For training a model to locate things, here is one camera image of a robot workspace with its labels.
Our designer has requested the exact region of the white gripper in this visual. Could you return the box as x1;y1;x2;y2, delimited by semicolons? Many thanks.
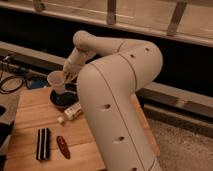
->
61;48;95;84

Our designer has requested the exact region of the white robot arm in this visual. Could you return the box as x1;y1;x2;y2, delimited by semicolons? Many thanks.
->
63;30;163;171

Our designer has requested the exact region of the black ceramic bowl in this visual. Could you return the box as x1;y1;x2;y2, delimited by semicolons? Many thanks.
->
50;83;78;108

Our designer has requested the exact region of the blue device on floor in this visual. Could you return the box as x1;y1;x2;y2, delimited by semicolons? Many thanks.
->
27;78;47;89

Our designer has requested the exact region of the small white cube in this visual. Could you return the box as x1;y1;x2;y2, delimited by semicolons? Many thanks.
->
57;116;65;124

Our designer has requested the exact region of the wooden table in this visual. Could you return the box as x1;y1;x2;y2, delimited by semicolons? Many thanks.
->
3;87;161;171

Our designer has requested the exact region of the dark red oval object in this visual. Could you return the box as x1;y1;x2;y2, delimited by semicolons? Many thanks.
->
56;136;71;159

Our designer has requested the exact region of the black white striped block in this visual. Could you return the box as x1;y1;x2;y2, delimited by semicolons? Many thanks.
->
36;128;50;161

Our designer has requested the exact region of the black cable loop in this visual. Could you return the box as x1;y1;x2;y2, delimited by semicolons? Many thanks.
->
0;74;26;95

